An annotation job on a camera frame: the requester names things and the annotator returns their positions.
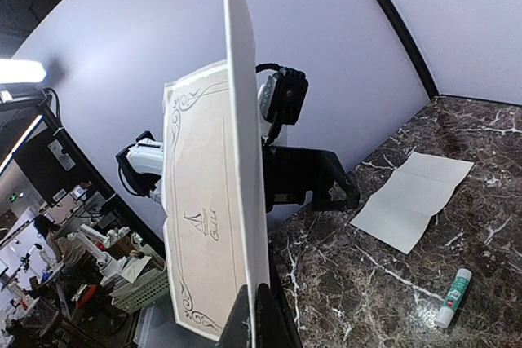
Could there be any cream decorated letter paper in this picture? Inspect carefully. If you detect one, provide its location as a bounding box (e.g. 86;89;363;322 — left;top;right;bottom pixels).
161;0;269;341

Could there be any green white glue stick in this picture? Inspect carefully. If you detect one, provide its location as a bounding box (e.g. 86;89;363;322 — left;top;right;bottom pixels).
434;268;472;328

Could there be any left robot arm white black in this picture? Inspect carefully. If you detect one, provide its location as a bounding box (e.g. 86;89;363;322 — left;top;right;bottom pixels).
116;131;361;212

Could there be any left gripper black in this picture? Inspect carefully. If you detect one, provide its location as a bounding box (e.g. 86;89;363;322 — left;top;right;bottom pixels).
262;146;360;213

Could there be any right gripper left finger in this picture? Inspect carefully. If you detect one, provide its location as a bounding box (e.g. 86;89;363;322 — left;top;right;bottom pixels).
218;284;256;348

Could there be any grey folded paper sheet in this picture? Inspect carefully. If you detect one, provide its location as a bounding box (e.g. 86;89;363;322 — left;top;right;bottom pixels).
351;152;474;254

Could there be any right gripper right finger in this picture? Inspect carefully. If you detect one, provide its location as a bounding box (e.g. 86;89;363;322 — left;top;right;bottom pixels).
255;283;302;348

